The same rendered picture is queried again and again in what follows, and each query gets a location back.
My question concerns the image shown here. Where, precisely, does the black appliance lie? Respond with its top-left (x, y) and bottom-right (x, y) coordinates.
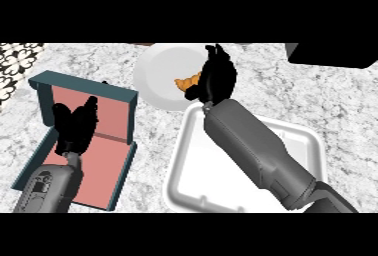
top-left (283, 43), bottom-right (378, 70)

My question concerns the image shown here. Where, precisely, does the teal open box pink lining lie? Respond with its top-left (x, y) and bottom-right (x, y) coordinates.
top-left (10, 70), bottom-right (140, 212)

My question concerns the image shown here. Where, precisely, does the white round plate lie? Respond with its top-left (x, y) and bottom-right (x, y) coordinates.
top-left (131, 43), bottom-right (218, 112)

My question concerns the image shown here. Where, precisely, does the black white patterned tile panel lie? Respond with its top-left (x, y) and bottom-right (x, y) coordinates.
top-left (0, 43), bottom-right (45, 108)

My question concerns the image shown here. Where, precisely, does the white square tray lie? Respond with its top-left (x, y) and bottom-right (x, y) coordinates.
top-left (162, 101), bottom-right (327, 214)

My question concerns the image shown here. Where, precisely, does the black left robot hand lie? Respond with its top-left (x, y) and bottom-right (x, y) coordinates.
top-left (49, 95), bottom-right (100, 157)

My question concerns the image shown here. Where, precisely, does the orange croissant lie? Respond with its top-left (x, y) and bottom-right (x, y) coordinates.
top-left (174, 72), bottom-right (203, 93)

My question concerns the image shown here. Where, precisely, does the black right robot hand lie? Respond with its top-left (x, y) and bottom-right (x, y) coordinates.
top-left (182, 43), bottom-right (237, 104)

